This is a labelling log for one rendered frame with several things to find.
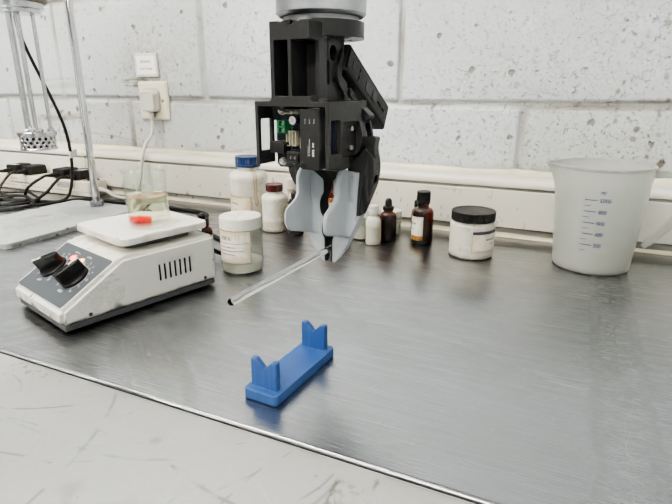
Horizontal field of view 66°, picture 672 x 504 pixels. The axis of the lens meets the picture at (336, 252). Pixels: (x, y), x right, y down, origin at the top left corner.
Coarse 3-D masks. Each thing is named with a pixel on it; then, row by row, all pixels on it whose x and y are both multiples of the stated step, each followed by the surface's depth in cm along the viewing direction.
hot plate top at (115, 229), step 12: (120, 216) 69; (180, 216) 69; (84, 228) 63; (96, 228) 63; (108, 228) 63; (120, 228) 63; (132, 228) 63; (156, 228) 63; (168, 228) 63; (180, 228) 64; (192, 228) 65; (108, 240) 60; (120, 240) 58; (132, 240) 59; (144, 240) 60
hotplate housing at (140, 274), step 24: (72, 240) 65; (96, 240) 64; (168, 240) 64; (192, 240) 65; (120, 264) 58; (144, 264) 60; (168, 264) 63; (192, 264) 65; (24, 288) 61; (96, 288) 56; (120, 288) 58; (144, 288) 61; (168, 288) 63; (192, 288) 66; (48, 312) 56; (72, 312) 55; (96, 312) 57; (120, 312) 59
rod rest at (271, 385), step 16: (304, 320) 50; (304, 336) 50; (320, 336) 49; (304, 352) 49; (320, 352) 49; (256, 368) 43; (272, 368) 42; (288, 368) 47; (304, 368) 47; (256, 384) 44; (272, 384) 43; (288, 384) 44; (256, 400) 43; (272, 400) 42
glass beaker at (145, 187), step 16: (144, 160) 65; (160, 160) 64; (128, 176) 61; (144, 176) 61; (160, 176) 62; (128, 192) 61; (144, 192) 61; (160, 192) 62; (128, 208) 62; (144, 208) 62; (160, 208) 63; (128, 224) 63; (144, 224) 62; (160, 224) 63
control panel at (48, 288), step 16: (64, 256) 62; (80, 256) 61; (96, 256) 60; (32, 272) 62; (96, 272) 57; (32, 288) 59; (48, 288) 58; (64, 288) 57; (80, 288) 56; (64, 304) 55
